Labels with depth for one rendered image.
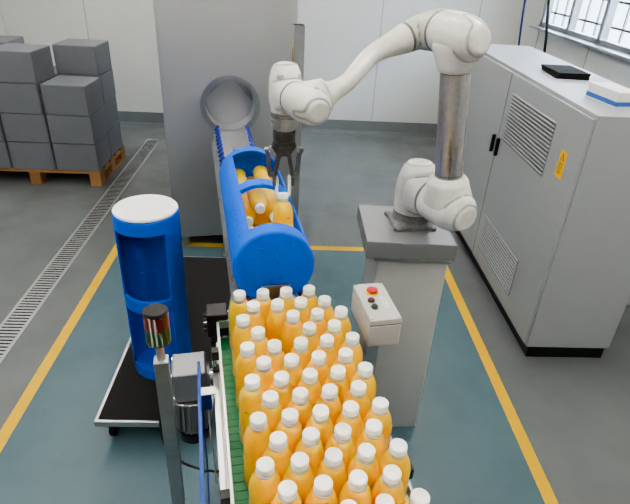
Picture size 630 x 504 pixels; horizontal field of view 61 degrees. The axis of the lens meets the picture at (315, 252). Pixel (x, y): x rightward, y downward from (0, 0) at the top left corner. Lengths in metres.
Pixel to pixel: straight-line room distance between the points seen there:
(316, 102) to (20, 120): 4.22
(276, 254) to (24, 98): 3.93
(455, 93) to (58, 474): 2.26
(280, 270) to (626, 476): 1.95
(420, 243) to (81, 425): 1.84
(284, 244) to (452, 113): 0.72
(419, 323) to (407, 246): 0.43
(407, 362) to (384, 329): 0.91
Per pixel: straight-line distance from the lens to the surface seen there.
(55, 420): 3.00
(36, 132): 5.50
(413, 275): 2.26
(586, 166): 2.92
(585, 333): 3.50
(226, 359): 1.76
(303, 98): 1.57
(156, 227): 2.35
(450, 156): 1.96
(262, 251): 1.80
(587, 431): 3.16
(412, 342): 2.47
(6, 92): 5.49
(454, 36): 1.80
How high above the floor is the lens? 2.06
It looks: 30 degrees down
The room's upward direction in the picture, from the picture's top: 3 degrees clockwise
